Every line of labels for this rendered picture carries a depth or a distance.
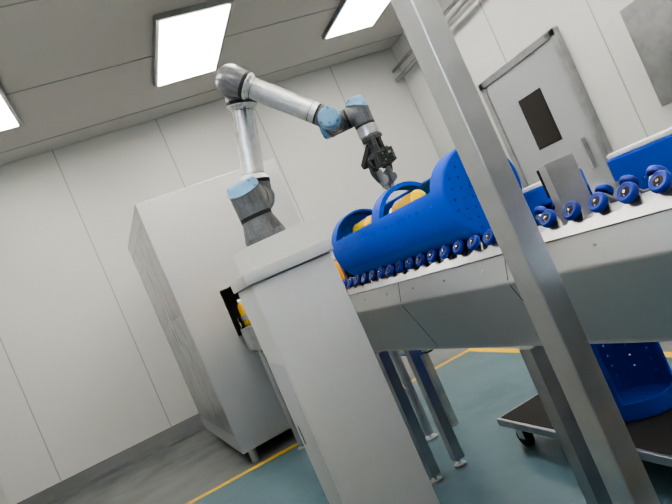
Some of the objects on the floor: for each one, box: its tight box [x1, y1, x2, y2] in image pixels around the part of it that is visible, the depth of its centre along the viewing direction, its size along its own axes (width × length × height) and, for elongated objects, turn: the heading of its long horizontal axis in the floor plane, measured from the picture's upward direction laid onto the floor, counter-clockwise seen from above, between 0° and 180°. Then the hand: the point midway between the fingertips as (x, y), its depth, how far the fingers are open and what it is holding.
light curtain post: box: [390, 0, 660, 504], centre depth 112 cm, size 6×6×170 cm
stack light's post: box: [421, 350, 459, 426], centre depth 311 cm, size 4×4×110 cm
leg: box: [374, 351, 443, 485], centre depth 252 cm, size 6×6×63 cm
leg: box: [403, 350, 467, 469], centre depth 258 cm, size 6×6×63 cm
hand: (389, 189), depth 209 cm, fingers closed, pressing on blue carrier
